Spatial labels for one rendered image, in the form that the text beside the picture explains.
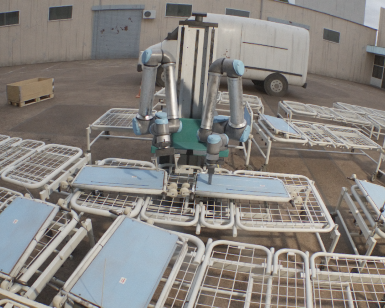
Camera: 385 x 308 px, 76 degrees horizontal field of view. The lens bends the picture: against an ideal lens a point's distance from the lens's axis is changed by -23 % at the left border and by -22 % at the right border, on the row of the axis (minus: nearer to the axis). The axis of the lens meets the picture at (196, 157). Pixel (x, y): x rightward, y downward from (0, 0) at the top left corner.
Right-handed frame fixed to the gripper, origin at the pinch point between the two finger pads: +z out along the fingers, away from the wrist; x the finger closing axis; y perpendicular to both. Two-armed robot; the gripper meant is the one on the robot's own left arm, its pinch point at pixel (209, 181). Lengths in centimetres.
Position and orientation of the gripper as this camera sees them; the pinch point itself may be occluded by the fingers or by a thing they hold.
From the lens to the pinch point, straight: 229.1
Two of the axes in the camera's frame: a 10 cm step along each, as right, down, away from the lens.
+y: -9.9, -1.0, 0.4
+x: -0.7, 3.1, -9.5
